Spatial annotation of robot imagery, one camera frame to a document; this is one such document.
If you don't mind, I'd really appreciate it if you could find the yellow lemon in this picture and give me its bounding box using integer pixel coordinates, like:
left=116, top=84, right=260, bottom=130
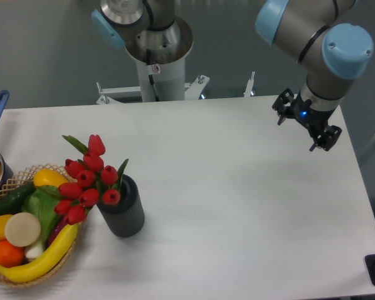
left=33, top=169, right=68, bottom=188

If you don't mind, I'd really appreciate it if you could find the purple eggplant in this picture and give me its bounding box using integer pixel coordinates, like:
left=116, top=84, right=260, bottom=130
left=47, top=217, right=68, bottom=247

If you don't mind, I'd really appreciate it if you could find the beige round radish slice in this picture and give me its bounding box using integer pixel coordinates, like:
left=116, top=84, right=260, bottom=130
left=4, top=212, right=41, bottom=247

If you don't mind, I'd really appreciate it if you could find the red tulip bouquet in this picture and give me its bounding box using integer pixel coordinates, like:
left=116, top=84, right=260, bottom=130
left=54, top=134, right=129, bottom=225

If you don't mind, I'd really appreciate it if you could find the yellow banana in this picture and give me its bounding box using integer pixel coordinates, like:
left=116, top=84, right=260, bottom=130
left=0, top=224, right=79, bottom=284

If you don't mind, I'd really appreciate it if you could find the green cucumber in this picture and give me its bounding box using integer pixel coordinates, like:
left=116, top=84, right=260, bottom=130
left=0, top=182, right=36, bottom=216

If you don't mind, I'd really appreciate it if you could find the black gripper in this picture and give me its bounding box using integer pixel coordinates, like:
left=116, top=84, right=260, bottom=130
left=272, top=88, right=342, bottom=151

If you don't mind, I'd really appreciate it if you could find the orange fruit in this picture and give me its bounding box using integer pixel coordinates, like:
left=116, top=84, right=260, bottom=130
left=0, top=240, right=24, bottom=268

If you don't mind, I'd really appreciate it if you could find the dark grey ribbed vase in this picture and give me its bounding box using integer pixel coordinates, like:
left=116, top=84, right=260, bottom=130
left=98, top=175, right=145, bottom=238

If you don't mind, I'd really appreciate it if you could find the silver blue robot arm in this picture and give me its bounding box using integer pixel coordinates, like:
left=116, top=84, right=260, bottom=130
left=91, top=1, right=374, bottom=151

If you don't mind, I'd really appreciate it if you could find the green bok choy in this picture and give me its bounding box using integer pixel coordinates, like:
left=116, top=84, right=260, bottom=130
left=21, top=185, right=62, bottom=261

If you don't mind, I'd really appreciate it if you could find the woven wicker basket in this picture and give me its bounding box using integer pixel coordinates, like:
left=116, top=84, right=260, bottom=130
left=0, top=164, right=82, bottom=288

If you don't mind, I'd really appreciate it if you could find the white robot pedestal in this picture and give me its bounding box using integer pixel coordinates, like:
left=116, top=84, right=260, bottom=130
left=126, top=16, right=193, bottom=102

